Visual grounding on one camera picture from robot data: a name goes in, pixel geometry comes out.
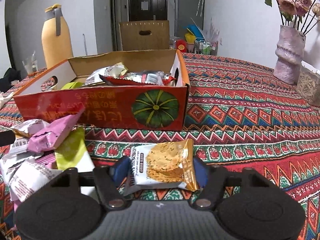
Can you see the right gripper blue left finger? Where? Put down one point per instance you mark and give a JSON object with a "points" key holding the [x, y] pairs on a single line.
{"points": [[120, 170]]}

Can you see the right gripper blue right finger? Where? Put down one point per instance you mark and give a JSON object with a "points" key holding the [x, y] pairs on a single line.
{"points": [[201, 171]]}

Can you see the cracker snack packet white orange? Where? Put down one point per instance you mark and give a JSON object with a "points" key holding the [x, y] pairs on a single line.
{"points": [[162, 166]]}

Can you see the white cotton gloves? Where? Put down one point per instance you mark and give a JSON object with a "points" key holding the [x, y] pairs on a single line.
{"points": [[4, 99]]}

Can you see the pink snack packet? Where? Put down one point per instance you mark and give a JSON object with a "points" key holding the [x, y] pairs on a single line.
{"points": [[52, 136]]}

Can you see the white green snack packet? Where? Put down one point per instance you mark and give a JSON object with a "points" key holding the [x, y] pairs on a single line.
{"points": [[73, 152]]}

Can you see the black folding chair with clothes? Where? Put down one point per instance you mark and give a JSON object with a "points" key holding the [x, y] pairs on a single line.
{"points": [[6, 81]]}

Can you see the glass cup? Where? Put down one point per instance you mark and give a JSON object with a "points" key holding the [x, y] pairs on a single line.
{"points": [[30, 64]]}

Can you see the red cardboard pumpkin box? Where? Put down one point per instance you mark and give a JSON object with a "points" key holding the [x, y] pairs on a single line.
{"points": [[141, 106]]}

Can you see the yellow thermos jug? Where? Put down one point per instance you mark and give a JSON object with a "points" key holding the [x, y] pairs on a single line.
{"points": [[55, 37]]}

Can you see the clear container of seeds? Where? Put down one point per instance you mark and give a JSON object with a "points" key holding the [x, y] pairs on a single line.
{"points": [[308, 85]]}

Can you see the wooden chair back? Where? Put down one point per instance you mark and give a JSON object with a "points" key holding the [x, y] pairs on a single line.
{"points": [[144, 35]]}

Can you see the pink textured vase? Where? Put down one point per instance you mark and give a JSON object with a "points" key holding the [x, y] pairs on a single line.
{"points": [[290, 52]]}

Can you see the grey refrigerator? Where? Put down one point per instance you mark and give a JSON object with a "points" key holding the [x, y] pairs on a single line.
{"points": [[188, 12]]}

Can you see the dark front door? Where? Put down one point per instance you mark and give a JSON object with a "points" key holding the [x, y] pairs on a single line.
{"points": [[147, 10]]}

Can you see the dried pink roses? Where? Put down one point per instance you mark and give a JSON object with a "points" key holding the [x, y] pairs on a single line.
{"points": [[302, 15]]}

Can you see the wire storage rack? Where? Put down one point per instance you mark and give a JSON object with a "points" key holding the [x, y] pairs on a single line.
{"points": [[205, 47]]}

